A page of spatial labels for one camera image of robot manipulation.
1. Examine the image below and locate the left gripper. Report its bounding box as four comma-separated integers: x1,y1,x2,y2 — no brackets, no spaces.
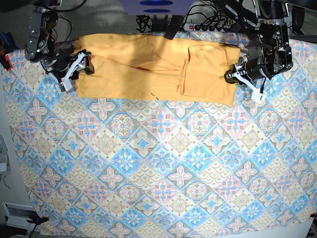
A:
224,57,272,84

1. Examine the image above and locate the white device at left edge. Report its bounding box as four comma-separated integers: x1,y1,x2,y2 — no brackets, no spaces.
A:
0,135,11,175

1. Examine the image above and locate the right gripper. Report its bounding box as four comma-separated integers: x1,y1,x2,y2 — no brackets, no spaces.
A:
41,49,95,78

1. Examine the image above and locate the yellow T-shirt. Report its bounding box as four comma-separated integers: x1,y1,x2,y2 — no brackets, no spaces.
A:
75,34,240,106

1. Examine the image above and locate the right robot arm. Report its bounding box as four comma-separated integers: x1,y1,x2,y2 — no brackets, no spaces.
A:
25,0,94,82

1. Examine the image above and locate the blue handled clamp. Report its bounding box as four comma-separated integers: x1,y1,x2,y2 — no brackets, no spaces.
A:
0,32,19,53

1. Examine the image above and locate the orange black clamp lower left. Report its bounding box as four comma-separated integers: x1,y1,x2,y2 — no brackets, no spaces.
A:
27,216,49,226

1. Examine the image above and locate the white power strip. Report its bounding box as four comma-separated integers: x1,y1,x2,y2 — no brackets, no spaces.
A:
183,23,230,32

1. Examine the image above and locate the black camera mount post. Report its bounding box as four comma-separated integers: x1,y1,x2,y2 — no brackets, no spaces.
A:
164,15,184,40

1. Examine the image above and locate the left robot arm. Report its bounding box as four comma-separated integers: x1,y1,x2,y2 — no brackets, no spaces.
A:
224,0,293,84

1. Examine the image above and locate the patterned blue tablecloth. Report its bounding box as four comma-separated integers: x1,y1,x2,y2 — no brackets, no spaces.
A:
0,40,317,238

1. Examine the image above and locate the red black clamp upper left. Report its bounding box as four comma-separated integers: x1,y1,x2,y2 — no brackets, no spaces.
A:
0,50,12,71

